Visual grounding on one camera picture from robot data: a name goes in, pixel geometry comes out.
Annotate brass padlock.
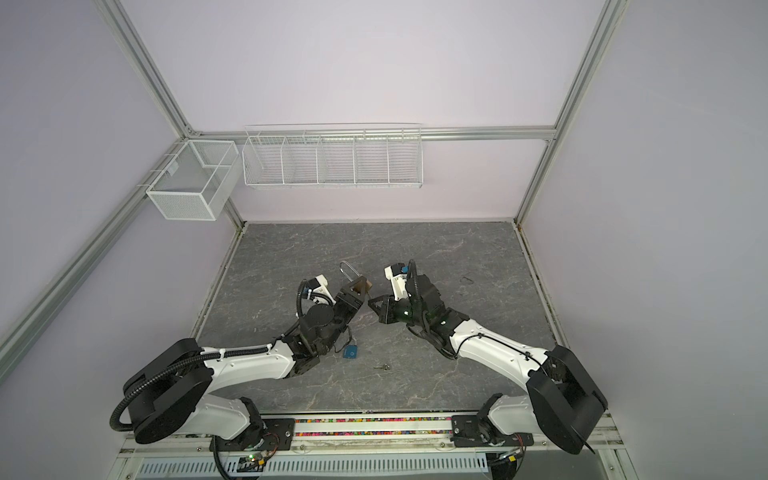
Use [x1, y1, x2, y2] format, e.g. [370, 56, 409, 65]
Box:
[339, 260, 372, 297]

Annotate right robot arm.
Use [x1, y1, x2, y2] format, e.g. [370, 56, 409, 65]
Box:
[369, 261, 608, 454]

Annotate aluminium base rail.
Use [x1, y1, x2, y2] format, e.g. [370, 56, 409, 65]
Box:
[117, 411, 626, 460]

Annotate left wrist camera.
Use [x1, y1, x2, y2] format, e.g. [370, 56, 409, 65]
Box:
[302, 275, 335, 305]

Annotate aluminium frame profiles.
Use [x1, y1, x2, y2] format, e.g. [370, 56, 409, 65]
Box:
[1, 1, 627, 379]

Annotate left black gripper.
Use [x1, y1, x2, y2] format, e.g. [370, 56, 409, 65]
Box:
[319, 278, 367, 354]

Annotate white mesh box basket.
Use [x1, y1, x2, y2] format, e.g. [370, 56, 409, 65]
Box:
[147, 140, 243, 221]

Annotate blue padlock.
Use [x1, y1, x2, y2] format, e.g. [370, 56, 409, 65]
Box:
[342, 344, 358, 359]

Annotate white vented cable duct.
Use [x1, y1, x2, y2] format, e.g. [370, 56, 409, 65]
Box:
[134, 452, 490, 479]

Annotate white wire shelf basket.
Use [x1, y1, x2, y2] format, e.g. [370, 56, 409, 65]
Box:
[241, 123, 424, 189]

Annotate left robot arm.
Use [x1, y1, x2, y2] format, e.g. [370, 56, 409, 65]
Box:
[109, 276, 371, 449]

